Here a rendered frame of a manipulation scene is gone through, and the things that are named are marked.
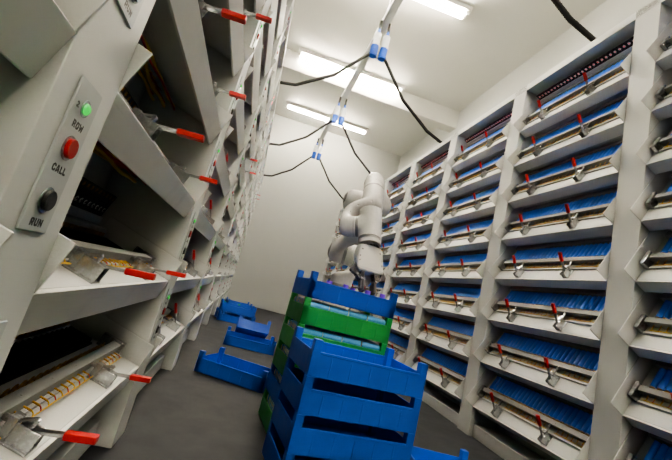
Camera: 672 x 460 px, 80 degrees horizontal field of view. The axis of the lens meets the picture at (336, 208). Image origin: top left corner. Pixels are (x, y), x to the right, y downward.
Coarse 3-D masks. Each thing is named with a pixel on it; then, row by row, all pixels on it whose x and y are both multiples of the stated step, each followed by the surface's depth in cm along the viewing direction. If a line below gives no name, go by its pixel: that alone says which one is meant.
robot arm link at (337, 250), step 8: (352, 192) 187; (360, 192) 187; (344, 200) 188; (352, 200) 186; (344, 208) 190; (336, 240) 212; (344, 240) 205; (352, 240) 202; (328, 248) 217; (336, 248) 209; (344, 248) 207; (328, 256) 215; (336, 256) 211; (344, 256) 211
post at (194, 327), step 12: (276, 72) 254; (276, 84) 253; (252, 156) 242; (240, 192) 237; (228, 216) 233; (228, 228) 232; (216, 252) 229; (216, 264) 228; (204, 288) 224; (192, 324) 220; (192, 336) 219
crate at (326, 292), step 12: (300, 276) 139; (312, 276) 122; (300, 288) 129; (312, 288) 121; (324, 288) 122; (336, 288) 124; (324, 300) 122; (336, 300) 123; (348, 300) 124; (360, 300) 126; (372, 300) 127; (384, 300) 128; (396, 300) 130; (372, 312) 126; (384, 312) 128
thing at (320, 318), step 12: (288, 312) 134; (300, 312) 121; (312, 312) 120; (324, 312) 121; (312, 324) 120; (324, 324) 121; (336, 324) 122; (348, 324) 123; (360, 324) 125; (372, 324) 126; (360, 336) 124; (372, 336) 125; (384, 336) 127
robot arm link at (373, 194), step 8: (368, 184) 167; (376, 184) 166; (368, 192) 160; (376, 192) 160; (360, 200) 155; (368, 200) 155; (376, 200) 156; (352, 208) 152; (360, 208) 155; (344, 216) 146; (352, 216) 146; (344, 224) 144; (352, 224) 143; (344, 232) 144; (352, 232) 144
